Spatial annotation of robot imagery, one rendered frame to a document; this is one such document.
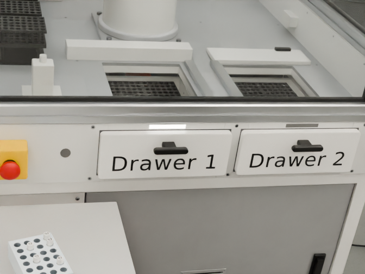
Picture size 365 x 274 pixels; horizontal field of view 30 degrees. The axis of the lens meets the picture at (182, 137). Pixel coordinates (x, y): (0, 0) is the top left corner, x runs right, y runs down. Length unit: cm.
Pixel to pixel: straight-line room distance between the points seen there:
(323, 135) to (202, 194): 31
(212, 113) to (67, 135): 31
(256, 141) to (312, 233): 37
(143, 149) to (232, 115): 21
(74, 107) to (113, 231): 27
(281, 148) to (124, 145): 36
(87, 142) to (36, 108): 14
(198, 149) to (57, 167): 31
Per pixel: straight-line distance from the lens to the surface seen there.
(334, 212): 178
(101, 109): 141
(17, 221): 145
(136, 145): 145
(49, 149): 145
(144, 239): 164
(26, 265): 130
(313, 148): 155
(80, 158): 147
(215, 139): 149
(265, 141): 153
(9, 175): 139
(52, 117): 141
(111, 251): 138
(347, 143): 163
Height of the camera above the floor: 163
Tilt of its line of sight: 29 degrees down
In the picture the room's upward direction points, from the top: 8 degrees clockwise
